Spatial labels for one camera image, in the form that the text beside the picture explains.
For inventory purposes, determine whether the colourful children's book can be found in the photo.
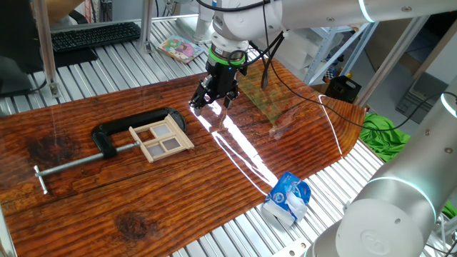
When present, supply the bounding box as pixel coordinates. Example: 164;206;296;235
157;34;205;65

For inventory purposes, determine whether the black C-clamp with steel screw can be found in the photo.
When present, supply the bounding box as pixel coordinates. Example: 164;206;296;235
33;106;188;196

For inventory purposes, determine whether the white metal shelf rack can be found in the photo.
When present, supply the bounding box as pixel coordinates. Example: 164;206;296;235
303;21;379;86

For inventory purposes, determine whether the black computer monitor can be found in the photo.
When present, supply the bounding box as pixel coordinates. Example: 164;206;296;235
0;0;99;98

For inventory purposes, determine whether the small wooden sliding window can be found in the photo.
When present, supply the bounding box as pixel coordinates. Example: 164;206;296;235
128;114;196;164

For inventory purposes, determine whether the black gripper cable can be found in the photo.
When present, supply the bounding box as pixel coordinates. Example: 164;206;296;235
248;0;457;133

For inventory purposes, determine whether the black computer keyboard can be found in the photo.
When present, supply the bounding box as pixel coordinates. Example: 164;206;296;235
49;21;142;54

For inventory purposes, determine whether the black plastic crate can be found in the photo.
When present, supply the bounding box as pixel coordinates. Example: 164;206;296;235
323;74;363;104

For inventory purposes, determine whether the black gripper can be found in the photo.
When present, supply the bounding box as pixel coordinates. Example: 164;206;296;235
188;59;248;116

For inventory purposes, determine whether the wood grain table mat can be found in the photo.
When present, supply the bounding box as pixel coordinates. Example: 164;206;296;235
0;57;367;257

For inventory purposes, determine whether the green cloth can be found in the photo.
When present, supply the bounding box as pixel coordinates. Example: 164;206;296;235
358;112;457;219

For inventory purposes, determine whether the person's bare forearm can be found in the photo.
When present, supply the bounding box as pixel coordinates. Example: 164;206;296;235
46;0;86;25

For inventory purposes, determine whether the white perforated mounting plate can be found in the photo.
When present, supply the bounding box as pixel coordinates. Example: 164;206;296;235
271;237;311;257

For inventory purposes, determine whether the blue tissue pack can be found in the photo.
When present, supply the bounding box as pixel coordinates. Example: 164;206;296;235
261;171;312;227

